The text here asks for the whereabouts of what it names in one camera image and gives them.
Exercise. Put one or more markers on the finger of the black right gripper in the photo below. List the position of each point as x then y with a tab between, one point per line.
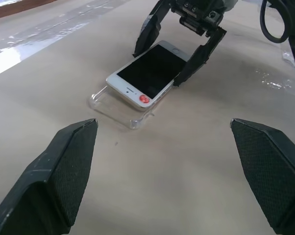
148	31
199	58

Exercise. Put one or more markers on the white smartphone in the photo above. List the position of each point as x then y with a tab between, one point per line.
150	71

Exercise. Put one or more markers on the brown wooden edge strip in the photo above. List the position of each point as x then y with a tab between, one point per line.
5	11

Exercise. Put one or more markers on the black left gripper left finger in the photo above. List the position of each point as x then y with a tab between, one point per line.
52	176

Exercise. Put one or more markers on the clear plastic phone case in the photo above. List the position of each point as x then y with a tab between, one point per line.
113	110

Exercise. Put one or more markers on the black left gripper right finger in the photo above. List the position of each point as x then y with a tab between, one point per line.
270	171

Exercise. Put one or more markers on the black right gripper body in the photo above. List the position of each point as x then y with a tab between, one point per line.
196	17

